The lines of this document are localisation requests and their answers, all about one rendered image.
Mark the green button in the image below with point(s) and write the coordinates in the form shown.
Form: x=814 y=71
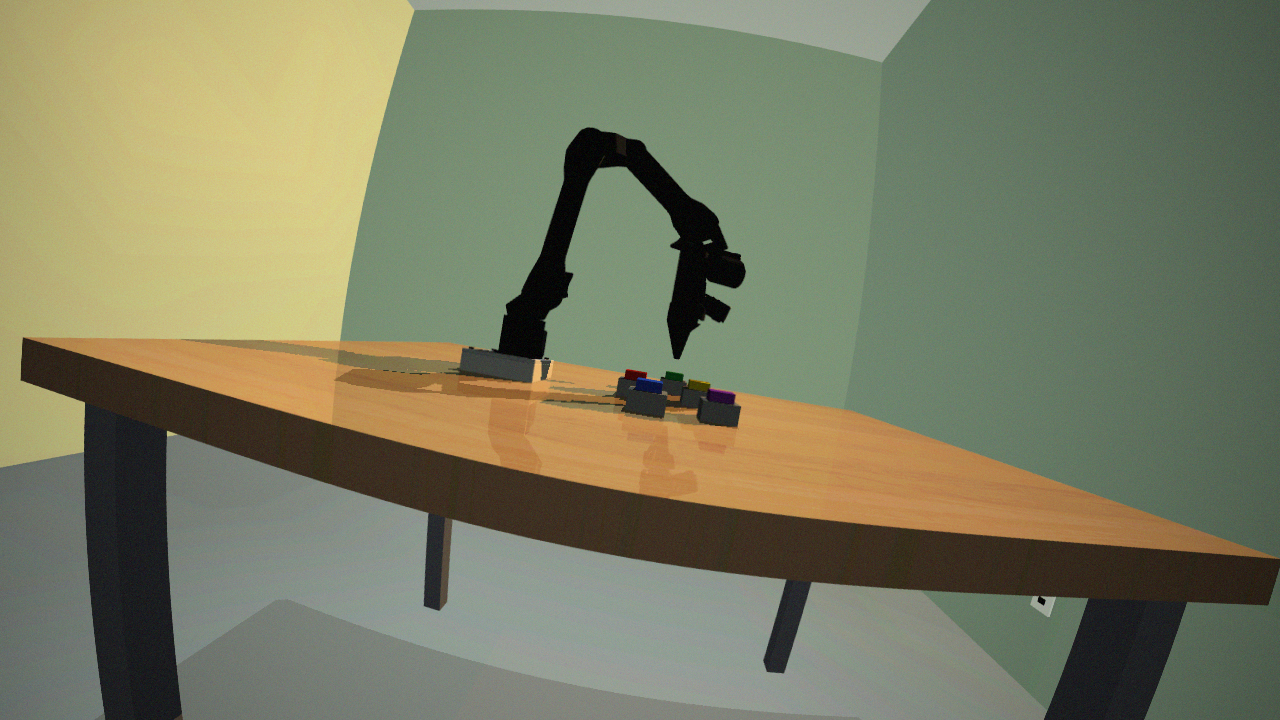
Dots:
x=673 y=382

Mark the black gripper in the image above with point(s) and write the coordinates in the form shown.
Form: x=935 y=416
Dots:
x=684 y=311

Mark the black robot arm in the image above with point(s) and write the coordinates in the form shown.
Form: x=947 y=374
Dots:
x=547 y=284

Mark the blue button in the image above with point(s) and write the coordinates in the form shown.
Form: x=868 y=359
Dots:
x=647 y=397

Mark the purple button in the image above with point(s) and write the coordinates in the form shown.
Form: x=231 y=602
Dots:
x=719 y=407

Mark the red button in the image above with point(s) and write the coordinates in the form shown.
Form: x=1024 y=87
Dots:
x=629 y=380

